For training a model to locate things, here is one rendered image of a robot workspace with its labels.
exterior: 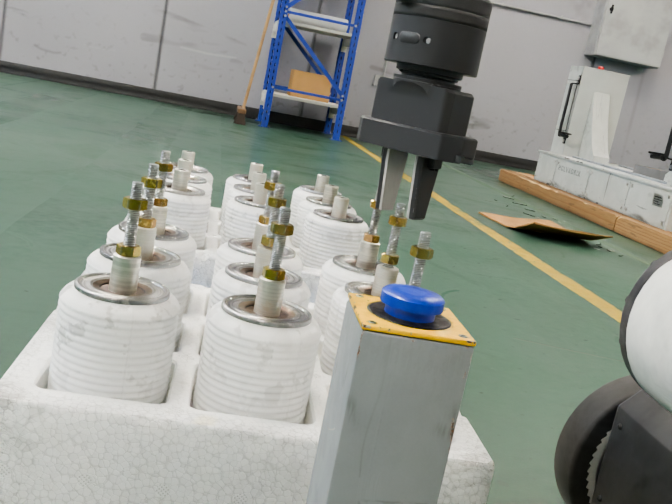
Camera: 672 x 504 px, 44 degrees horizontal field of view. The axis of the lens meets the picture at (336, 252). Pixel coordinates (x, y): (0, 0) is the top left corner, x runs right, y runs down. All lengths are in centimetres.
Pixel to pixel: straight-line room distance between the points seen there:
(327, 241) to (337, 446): 71
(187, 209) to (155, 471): 58
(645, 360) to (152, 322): 38
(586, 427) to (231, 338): 44
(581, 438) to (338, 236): 46
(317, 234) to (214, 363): 56
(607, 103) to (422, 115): 452
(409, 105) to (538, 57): 670
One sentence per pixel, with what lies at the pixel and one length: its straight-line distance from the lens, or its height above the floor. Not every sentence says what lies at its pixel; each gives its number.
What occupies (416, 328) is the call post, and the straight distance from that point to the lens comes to 50.
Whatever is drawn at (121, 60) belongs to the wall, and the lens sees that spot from 701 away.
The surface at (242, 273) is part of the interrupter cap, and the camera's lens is 79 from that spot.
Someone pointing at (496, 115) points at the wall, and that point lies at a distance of 736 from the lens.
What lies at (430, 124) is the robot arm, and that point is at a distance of 76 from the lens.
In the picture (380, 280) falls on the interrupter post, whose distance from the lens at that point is 81.
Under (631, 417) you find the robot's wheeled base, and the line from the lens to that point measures 91.
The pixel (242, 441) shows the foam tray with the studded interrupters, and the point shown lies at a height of 17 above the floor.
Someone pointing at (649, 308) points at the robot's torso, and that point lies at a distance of 67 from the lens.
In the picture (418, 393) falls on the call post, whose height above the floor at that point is 28.
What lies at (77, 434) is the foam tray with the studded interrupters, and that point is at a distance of 66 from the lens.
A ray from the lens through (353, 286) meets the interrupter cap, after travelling 83.
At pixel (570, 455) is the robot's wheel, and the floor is 10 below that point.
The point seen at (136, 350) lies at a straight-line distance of 66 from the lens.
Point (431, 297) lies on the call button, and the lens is 52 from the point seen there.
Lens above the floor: 45
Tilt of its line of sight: 12 degrees down
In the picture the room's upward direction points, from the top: 11 degrees clockwise
